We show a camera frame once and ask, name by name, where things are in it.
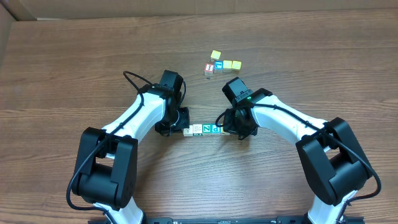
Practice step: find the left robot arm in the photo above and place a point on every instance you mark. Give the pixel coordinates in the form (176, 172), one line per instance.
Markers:
(105, 172)

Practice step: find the green Z block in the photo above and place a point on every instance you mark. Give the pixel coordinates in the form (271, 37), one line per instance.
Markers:
(206, 129)

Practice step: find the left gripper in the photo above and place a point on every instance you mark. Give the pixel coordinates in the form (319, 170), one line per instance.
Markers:
(173, 125)

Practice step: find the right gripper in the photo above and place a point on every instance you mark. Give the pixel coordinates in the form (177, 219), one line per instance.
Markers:
(239, 126)

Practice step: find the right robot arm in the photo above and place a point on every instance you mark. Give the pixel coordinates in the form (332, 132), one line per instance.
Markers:
(334, 163)

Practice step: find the red letter block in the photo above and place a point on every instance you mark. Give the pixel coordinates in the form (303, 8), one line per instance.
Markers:
(209, 69)

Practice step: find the yellow block top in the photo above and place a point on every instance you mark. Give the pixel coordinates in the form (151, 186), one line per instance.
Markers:
(215, 55)

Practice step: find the plain white wooden block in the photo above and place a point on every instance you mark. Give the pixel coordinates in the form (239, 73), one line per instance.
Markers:
(187, 132)

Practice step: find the blue letter block in row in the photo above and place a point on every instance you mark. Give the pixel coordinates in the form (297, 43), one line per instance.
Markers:
(218, 67)

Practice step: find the yellow block middle row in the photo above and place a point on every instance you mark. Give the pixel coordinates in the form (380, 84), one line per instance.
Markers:
(227, 66)

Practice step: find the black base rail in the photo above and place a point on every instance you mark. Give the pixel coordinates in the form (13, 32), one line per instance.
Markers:
(224, 221)

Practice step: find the yellow block row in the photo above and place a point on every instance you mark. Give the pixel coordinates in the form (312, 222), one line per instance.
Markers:
(236, 66)
(227, 66)

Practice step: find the yellow block right row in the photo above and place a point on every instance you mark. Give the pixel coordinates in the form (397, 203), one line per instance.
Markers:
(236, 66)

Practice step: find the blue P block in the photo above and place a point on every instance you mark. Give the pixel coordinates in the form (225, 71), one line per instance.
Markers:
(215, 130)

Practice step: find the white patterned block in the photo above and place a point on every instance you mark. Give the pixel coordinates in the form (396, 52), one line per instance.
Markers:
(197, 130)

